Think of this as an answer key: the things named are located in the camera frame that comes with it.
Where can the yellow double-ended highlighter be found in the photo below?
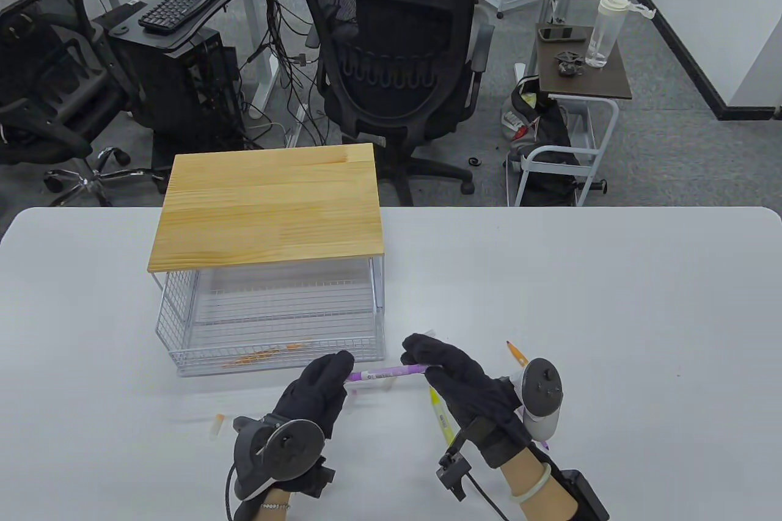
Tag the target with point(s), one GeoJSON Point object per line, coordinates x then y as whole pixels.
{"type": "Point", "coordinates": [440, 417]}

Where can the black computer tower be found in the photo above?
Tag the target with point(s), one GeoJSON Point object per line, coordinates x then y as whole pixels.
{"type": "Point", "coordinates": [183, 93]}

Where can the person's left forearm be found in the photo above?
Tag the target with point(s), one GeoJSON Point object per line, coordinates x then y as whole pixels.
{"type": "Point", "coordinates": [274, 515]}

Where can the person's right hand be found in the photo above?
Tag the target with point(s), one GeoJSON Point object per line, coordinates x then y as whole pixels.
{"type": "Point", "coordinates": [470, 393]}

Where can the orange double-ended highlighter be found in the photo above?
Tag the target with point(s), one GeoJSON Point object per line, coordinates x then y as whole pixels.
{"type": "Point", "coordinates": [269, 353]}
{"type": "Point", "coordinates": [517, 353]}

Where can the white bangle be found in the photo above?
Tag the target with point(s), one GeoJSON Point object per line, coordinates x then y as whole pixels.
{"type": "Point", "coordinates": [542, 481]}

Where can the black bag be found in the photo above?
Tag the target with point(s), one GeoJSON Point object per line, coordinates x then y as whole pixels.
{"type": "Point", "coordinates": [550, 130]}

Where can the black smartphone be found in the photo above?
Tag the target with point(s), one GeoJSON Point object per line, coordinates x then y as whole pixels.
{"type": "Point", "coordinates": [557, 32]}

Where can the brown-topped white side table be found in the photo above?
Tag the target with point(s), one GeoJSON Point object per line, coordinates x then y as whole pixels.
{"type": "Point", "coordinates": [605, 81]}

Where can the person's left hand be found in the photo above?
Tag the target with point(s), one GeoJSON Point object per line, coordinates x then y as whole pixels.
{"type": "Point", "coordinates": [311, 393]}

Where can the clear water bottle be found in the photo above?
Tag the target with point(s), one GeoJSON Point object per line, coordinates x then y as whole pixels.
{"type": "Point", "coordinates": [602, 32]}

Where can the black mesh office chair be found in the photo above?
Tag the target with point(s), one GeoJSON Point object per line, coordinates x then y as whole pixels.
{"type": "Point", "coordinates": [43, 57]}
{"type": "Point", "coordinates": [391, 57]}

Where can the small black object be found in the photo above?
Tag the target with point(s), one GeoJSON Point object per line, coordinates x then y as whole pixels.
{"type": "Point", "coordinates": [569, 64]}

